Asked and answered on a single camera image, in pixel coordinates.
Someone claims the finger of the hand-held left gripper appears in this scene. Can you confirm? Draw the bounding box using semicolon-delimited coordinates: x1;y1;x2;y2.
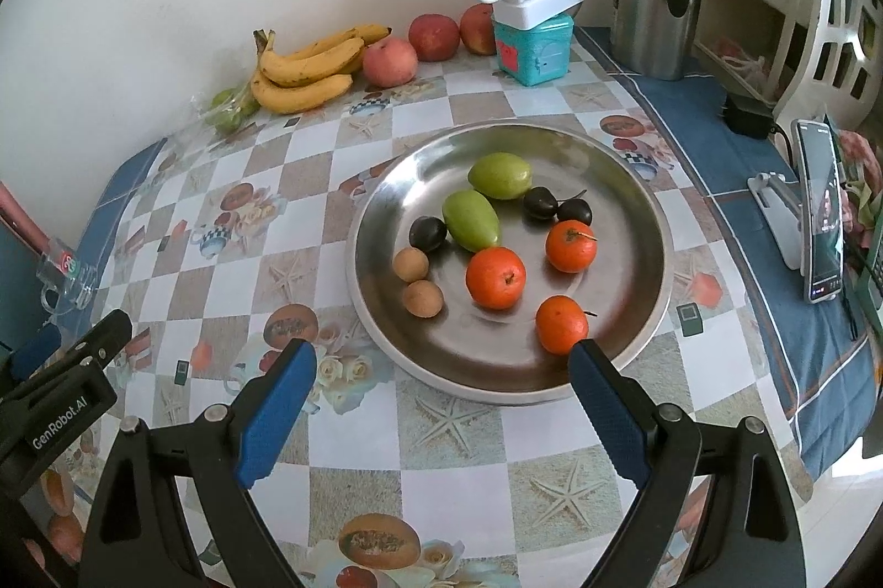
7;308;134;385

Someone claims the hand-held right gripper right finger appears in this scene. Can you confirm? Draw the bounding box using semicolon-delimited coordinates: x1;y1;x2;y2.
567;338;808;588

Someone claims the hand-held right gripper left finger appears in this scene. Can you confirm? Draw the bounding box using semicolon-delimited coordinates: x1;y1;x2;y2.
81;337;318;588

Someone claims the round steel plate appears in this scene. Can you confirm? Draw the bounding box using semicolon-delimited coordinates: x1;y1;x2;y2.
345;120;675;404

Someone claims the orange tangerine with stem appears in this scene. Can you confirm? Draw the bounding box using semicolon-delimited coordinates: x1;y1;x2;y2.
545;219;599;274

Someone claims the round brown longan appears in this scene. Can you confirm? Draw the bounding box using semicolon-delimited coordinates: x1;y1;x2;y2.
393;247;430;284
403;280;444;319

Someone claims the dark purple plum with stem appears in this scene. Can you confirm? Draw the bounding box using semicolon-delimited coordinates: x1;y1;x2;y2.
555;189;594;228

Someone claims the large green jujube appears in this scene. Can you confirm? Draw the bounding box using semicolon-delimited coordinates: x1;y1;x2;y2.
467;152;535;201
441;189;502;253

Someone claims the pile of small green fruits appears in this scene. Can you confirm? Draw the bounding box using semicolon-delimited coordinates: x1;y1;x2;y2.
210;89;262;135

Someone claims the glass mug with red label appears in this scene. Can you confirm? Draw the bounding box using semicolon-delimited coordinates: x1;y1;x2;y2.
34;252;98;313

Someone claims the dark blue furniture panel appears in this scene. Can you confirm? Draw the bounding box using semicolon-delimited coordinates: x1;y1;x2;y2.
0;215;42;354

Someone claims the pink board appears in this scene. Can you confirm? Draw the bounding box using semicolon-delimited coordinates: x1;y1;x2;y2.
0;181;52;258

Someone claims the checkered printed tablecloth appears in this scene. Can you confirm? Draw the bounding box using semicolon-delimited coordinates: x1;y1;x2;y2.
0;25;883;588

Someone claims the clear plastic fruit tray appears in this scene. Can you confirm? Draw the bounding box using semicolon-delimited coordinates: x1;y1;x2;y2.
189;84;264;138

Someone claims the white phone stand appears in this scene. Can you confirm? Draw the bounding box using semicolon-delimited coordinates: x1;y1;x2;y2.
748;172;815;272

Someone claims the smartphone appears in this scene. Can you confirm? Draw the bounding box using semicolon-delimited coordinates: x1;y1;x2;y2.
793;117;846;305

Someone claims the yellow banana bunch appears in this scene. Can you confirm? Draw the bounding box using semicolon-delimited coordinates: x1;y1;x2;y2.
249;23;393;115

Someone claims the black power adapter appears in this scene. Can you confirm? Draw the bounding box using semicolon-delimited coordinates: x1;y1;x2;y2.
721;92;777;140

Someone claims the floral cloth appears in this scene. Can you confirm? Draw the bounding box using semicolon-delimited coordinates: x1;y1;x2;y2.
836;131;883;231

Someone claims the red apple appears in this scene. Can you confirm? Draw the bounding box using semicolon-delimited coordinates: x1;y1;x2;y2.
362;39;419;87
408;13;461;62
459;3;498;56

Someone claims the teal toy box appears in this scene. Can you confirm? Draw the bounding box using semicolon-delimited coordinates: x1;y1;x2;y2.
493;12;576;88

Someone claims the white plastic chair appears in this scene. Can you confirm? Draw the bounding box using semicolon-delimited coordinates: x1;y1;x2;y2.
773;0;883;128

